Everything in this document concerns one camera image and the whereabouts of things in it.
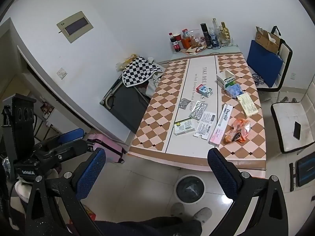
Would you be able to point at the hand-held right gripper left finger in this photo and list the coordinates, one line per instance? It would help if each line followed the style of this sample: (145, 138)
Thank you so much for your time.
(91, 173)

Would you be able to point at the white wall switch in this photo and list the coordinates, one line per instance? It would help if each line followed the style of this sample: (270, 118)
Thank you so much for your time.
(61, 73)

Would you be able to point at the black device with blue lines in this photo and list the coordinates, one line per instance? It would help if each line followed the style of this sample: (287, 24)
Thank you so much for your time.
(305, 170)

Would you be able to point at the blue folder on chair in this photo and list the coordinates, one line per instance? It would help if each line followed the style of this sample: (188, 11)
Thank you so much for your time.
(264, 65)

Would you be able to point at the table with diamond-pattern cover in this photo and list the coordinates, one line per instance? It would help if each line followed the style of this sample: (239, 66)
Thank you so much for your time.
(157, 118)

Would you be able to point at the black white checkered cloth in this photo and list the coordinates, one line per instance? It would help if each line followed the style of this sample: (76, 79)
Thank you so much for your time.
(139, 71)

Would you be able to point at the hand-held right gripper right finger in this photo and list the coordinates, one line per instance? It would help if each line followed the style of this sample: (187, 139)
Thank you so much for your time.
(221, 174)

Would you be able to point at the grey cloth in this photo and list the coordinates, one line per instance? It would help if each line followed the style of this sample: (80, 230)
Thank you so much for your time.
(152, 86)

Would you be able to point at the beige wall electric panel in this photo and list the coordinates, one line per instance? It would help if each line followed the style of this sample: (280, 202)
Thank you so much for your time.
(75, 27)

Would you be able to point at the cola bottle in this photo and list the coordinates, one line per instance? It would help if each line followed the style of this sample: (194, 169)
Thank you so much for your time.
(175, 45)

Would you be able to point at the green white medicine box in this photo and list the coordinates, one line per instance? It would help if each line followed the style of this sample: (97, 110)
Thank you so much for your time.
(227, 81)

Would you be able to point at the pink suitcase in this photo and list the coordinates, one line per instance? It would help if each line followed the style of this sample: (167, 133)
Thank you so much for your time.
(108, 147)

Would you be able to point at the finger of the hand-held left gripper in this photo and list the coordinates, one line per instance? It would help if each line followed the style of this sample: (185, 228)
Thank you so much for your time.
(72, 135)
(78, 150)

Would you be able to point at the red yellow snack box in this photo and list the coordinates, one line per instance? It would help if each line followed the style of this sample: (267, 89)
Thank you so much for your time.
(90, 216)

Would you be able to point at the clear glass bottle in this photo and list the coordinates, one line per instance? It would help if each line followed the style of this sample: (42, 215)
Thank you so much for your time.
(215, 27)

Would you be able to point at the small silver blister pack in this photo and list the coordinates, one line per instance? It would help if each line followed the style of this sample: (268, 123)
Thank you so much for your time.
(185, 103)

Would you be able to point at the dark folding table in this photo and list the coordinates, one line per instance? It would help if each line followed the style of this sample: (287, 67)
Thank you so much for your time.
(125, 105)

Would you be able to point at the black spray can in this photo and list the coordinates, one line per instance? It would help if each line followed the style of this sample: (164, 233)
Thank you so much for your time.
(206, 35)

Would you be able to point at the cream yellow flat box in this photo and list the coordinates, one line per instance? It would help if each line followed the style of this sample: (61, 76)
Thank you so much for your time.
(248, 105)

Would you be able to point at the red blue milk carton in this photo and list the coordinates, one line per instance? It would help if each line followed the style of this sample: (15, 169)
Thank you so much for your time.
(206, 91)

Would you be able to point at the grey slipper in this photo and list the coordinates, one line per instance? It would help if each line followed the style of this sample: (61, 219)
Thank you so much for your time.
(203, 214)

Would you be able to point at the clear drinking glass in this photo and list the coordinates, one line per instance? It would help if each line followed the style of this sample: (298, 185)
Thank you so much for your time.
(230, 41)

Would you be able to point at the gold capped glass bottle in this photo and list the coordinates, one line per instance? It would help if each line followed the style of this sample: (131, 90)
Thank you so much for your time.
(224, 33)

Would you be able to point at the white chair with black frame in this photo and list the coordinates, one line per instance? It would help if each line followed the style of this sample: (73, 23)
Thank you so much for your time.
(286, 54)
(285, 118)

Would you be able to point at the blue plastic bag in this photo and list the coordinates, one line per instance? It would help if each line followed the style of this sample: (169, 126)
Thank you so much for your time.
(235, 90)

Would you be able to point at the black smartphone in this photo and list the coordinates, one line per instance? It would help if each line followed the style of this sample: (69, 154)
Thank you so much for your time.
(297, 130)

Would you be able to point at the grey metal object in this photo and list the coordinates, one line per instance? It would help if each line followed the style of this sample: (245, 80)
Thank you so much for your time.
(258, 78)

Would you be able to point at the orange snack wrapper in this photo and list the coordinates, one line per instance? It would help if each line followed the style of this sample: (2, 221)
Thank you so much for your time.
(240, 127)

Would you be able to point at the cardboard box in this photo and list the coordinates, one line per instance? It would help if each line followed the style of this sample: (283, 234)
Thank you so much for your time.
(267, 40)

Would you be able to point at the clear plastic snack bag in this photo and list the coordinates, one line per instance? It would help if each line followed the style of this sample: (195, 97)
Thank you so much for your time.
(196, 40)

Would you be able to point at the large silver blister pack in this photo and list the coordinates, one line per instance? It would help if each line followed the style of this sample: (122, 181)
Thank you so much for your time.
(198, 110)

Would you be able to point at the white round trash bin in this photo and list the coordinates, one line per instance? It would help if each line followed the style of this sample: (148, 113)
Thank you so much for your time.
(189, 189)

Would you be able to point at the white pink toothpaste box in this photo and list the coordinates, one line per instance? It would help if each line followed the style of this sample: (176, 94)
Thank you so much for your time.
(221, 124)

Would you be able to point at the brown paper bag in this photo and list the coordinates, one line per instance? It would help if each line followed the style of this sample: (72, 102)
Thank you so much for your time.
(194, 50)

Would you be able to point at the yellow plastic bag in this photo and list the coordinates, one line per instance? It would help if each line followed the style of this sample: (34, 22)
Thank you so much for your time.
(126, 61)

